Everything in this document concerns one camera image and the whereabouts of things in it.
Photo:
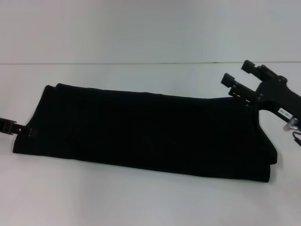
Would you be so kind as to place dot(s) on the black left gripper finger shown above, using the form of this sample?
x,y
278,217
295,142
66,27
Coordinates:
x,y
16,127

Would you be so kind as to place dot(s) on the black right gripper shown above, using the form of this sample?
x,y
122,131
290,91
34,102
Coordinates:
x,y
279,96

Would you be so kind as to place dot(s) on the black shirt with FREE print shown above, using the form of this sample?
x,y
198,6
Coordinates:
x,y
145,131

